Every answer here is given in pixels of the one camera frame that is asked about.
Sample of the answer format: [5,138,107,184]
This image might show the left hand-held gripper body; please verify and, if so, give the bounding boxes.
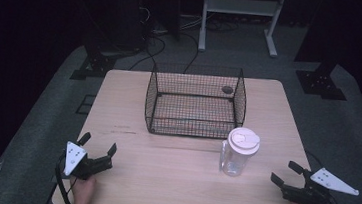
[62,140,116,184]

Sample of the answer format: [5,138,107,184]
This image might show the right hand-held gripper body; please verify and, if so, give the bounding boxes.
[279,163,362,204]

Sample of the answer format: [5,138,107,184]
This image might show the clear bottle with white lid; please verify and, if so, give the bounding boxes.
[217,125,263,180]

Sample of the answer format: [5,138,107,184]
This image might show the black wire mesh basket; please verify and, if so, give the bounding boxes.
[142,58,252,143]

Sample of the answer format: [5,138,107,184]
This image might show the person's left hand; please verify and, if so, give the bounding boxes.
[67,173,98,204]

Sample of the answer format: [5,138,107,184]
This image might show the wooden table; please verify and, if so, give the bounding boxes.
[51,59,319,204]

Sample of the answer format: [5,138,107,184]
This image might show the white metal stand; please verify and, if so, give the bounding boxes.
[197,0,287,60]

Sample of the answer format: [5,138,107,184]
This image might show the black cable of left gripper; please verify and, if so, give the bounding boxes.
[52,151,80,204]

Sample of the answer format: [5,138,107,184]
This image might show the black stand base plate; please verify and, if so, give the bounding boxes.
[69,49,118,85]
[293,59,351,102]

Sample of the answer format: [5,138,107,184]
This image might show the black floor cables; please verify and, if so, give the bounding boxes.
[127,5,241,82]

